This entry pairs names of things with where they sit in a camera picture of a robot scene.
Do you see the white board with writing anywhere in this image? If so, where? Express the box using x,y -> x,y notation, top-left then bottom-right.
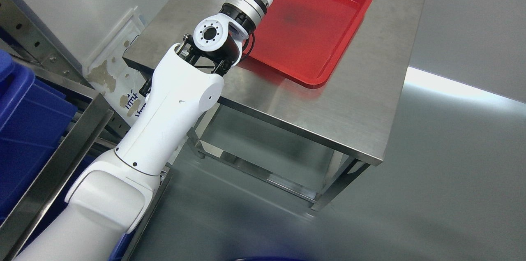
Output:
81,6 -> 146,126

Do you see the stainless steel desk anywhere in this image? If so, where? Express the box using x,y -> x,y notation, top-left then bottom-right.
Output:
123,0 -> 425,210

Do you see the steel shelf rack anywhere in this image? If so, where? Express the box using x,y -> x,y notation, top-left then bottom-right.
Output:
0,0 -> 173,261

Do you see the blue bin lower far right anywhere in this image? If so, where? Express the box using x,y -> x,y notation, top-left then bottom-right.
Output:
0,51 -> 124,261

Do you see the red plastic tray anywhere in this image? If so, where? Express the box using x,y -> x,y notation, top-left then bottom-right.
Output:
239,0 -> 373,89

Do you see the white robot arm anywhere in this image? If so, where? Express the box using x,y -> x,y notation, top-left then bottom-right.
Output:
15,0 -> 273,261

